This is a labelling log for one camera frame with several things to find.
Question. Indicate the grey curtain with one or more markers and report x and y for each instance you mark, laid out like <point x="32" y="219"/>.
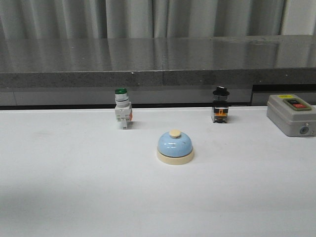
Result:
<point x="96" y="19"/>

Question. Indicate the grey on-off switch box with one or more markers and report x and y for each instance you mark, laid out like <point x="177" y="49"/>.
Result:
<point x="292" y="115"/>

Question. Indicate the black rotary selector switch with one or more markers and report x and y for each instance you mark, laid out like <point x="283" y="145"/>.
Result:
<point x="220" y="106"/>

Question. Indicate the green pushbutton switch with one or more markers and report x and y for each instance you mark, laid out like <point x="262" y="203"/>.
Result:
<point x="123" y="109"/>

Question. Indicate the blue call bell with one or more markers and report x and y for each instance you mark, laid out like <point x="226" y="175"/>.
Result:
<point x="175" y="148"/>

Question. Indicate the grey granite counter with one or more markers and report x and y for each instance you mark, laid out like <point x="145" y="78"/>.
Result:
<point x="172" y="72"/>

